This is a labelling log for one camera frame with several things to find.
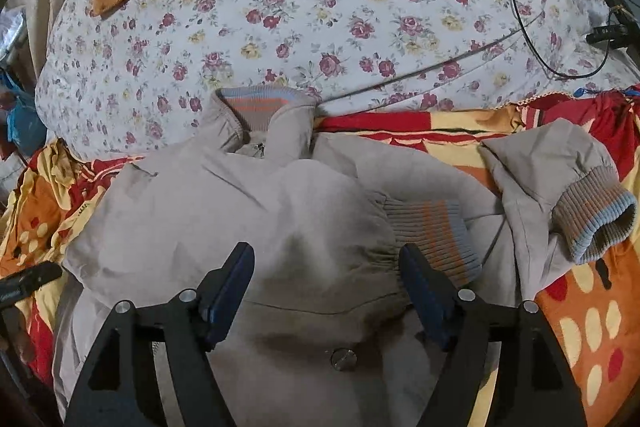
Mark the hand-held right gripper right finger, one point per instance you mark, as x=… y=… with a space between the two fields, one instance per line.
x=425 y=297

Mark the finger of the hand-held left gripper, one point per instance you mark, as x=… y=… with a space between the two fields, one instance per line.
x=30 y=282

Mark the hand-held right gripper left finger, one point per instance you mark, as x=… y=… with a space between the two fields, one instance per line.
x=227 y=292

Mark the beige pillow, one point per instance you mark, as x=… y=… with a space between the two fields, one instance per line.
x=300 y=207

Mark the person's left hand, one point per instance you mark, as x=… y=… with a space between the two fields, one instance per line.
x=22 y=337

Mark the blue plastic bag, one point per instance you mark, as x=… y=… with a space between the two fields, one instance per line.
x=22 y=122

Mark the red orange patterned blanket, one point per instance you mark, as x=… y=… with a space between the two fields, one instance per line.
x=590 y=322

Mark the floral quilt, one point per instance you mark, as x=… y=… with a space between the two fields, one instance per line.
x=325 y=17

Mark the black clamp stand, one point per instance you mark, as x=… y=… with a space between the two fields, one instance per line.
x=612 y=34

